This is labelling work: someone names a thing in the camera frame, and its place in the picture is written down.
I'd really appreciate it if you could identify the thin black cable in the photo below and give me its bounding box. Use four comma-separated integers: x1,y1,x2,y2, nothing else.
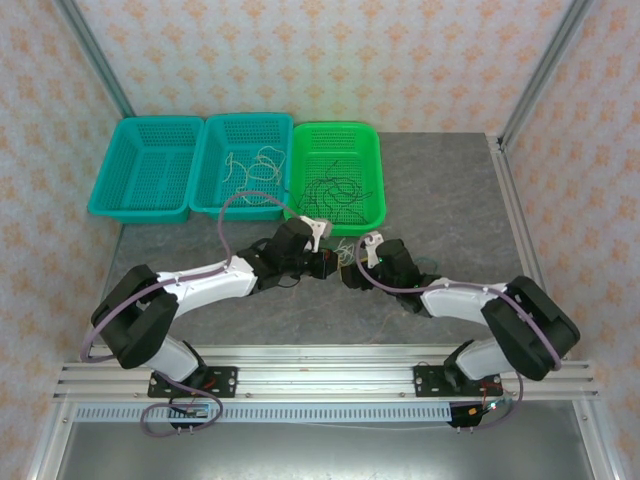
319,159,376,226
293,174,341,216

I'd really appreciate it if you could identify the thin white cable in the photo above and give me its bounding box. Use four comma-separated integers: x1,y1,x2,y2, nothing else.
222,152,254,206
247,146,290,194

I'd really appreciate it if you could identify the green plastic basket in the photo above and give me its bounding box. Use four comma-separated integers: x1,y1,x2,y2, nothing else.
283,121,388,238

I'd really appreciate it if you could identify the teal plastic basket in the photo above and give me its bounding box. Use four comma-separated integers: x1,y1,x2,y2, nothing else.
189,112,295,222
87,115,206,225

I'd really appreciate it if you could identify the small circuit board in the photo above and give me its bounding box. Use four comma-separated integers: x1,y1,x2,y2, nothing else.
169,399,211,419
468,398,512,419

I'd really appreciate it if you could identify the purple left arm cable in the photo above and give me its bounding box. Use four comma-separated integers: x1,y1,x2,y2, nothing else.
79,190,304,437

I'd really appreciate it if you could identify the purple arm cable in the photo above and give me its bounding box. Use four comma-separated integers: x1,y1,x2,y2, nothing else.
355,232,562,434
79,190,304,437

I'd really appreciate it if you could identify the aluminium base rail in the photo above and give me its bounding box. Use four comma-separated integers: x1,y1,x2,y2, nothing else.
52,344,601,401

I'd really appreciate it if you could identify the aluminium side rail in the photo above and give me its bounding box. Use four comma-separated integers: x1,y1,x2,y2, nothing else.
487,133,571,361

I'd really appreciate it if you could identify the white slotted cable duct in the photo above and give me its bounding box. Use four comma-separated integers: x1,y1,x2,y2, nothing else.
74,402,454,426

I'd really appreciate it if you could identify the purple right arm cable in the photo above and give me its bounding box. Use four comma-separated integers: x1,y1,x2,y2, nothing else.
355,232,562,434

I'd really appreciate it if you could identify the aluminium frame post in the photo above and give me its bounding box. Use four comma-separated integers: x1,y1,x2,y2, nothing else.
54,0,136,119
499,0,594,146

